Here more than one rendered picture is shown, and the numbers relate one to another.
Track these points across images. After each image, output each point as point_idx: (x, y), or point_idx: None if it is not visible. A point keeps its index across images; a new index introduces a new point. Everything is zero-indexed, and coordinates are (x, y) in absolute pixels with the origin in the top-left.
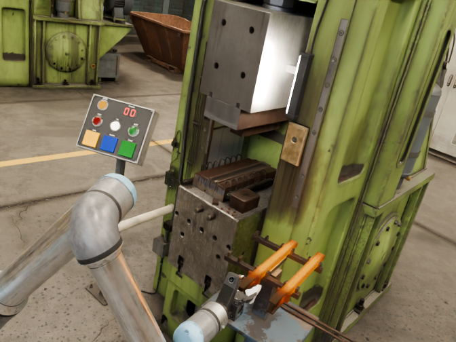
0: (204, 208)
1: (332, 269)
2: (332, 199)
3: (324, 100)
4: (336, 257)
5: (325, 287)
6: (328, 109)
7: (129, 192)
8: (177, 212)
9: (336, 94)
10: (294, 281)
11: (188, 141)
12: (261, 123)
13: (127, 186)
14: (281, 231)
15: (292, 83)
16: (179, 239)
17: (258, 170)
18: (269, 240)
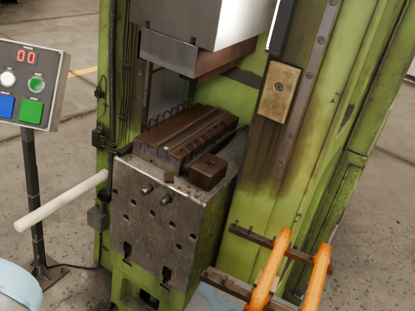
0: (154, 187)
1: (308, 227)
2: (327, 160)
3: (326, 25)
4: (314, 214)
5: (299, 245)
6: (334, 40)
7: (21, 305)
8: (115, 190)
9: (347, 16)
10: (310, 308)
11: (117, 89)
12: (223, 62)
13: (14, 291)
14: (259, 205)
15: (265, 0)
16: (122, 223)
17: (217, 121)
18: (253, 232)
